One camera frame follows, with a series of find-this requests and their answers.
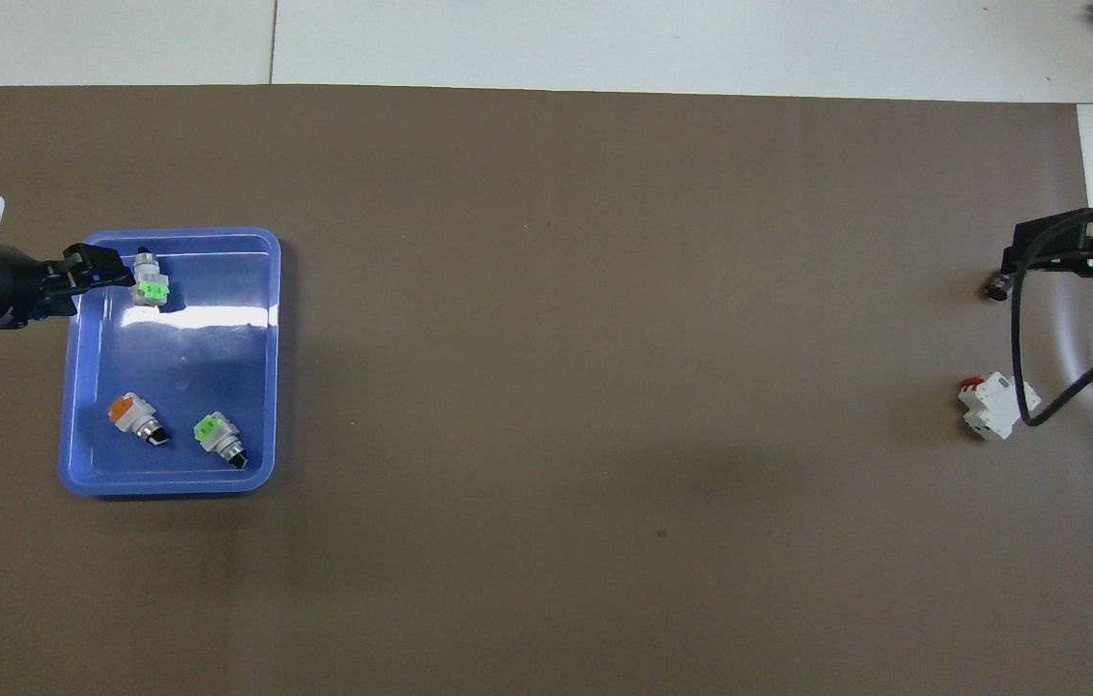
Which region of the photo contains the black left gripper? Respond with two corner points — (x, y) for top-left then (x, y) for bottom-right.
(0, 243), (137, 328)

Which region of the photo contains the white switch with green cap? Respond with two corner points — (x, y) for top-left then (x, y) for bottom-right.
(132, 247), (170, 308)
(193, 412), (250, 471)

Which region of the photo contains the blue plastic tray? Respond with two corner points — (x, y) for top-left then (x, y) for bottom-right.
(58, 227), (282, 497)

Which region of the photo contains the white circuit breaker red lever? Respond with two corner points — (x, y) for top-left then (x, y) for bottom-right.
(958, 373), (1042, 441)

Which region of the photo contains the brown table mat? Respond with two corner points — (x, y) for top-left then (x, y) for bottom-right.
(0, 85), (1093, 696)

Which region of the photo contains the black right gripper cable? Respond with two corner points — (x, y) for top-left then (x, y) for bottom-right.
(1010, 201), (1093, 428)

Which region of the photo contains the white switch with orange cap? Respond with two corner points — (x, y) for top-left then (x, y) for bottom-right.
(108, 391), (170, 448)

